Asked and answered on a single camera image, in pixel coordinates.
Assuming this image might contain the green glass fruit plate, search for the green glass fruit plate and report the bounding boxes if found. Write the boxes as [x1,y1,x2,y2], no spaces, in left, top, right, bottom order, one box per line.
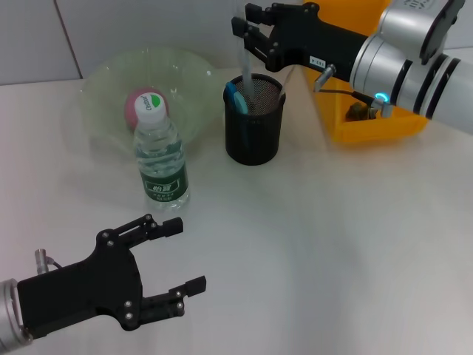
[79,44,219,149]

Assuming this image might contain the transparent plastic ruler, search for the transparent plastic ruler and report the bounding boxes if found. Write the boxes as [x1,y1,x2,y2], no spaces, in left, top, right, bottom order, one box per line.
[277,68,296,104]

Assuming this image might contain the small dark metal object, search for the small dark metal object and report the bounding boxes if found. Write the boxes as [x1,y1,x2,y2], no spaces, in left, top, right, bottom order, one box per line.
[346,102,381,121]

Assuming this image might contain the yellow plastic bin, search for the yellow plastic bin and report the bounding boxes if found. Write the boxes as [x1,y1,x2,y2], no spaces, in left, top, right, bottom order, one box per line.
[302,0,432,144]

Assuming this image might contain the green label water bottle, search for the green label water bottle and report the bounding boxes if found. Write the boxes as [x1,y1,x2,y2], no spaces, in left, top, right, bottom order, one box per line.
[132,93,191,213]

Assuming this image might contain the grey clear ballpoint pen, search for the grey clear ballpoint pen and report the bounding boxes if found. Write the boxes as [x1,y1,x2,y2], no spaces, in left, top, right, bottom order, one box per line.
[239,47,256,109]

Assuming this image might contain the gripper cable with plug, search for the gripper cable with plug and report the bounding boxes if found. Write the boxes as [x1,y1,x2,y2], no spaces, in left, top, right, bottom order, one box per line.
[313,63,397,118]
[34,249,67,275]

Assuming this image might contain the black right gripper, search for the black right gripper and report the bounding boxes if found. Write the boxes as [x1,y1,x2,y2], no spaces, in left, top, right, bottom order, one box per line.
[231,1,370,84]

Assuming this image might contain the blue scissors with cover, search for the blue scissors with cover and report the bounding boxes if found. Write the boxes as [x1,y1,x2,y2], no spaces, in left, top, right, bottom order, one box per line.
[224,81,250,115]

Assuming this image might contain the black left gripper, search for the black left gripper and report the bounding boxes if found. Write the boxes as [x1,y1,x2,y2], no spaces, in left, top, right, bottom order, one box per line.
[16,213,208,332]

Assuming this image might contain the right gripper cable with plug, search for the right gripper cable with plug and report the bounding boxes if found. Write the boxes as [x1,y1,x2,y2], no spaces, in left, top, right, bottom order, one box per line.
[313,63,397,118]

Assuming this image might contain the pink peach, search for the pink peach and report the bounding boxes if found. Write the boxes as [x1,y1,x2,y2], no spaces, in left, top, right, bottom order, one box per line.
[123,87,170,131]

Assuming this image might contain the left gripper cable with plug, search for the left gripper cable with plug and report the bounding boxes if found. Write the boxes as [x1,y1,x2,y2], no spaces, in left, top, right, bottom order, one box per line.
[34,249,67,275]

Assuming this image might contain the black mesh pen holder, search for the black mesh pen holder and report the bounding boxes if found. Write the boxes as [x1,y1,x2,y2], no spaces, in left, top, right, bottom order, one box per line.
[222,73,287,166]

